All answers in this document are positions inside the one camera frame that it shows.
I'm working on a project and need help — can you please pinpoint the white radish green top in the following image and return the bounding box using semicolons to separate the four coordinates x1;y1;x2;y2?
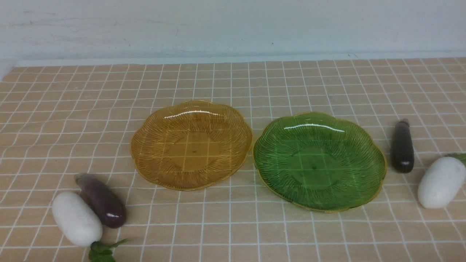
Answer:
418;154;466;209

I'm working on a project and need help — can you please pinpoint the checkered beige tablecloth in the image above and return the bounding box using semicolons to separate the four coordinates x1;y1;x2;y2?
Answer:
0;57;465;262

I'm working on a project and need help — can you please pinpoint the amber ribbed plastic plate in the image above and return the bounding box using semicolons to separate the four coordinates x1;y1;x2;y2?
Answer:
130;100;253;191

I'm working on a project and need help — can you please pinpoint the dark purple eggplant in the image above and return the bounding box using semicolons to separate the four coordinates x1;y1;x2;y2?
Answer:
390;118;415;174

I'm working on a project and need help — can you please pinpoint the white radish with leaves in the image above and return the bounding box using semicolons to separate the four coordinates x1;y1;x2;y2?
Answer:
52;191;129;262

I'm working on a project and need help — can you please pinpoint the green ribbed plastic plate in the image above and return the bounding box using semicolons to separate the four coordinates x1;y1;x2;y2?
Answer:
253;111;388;213

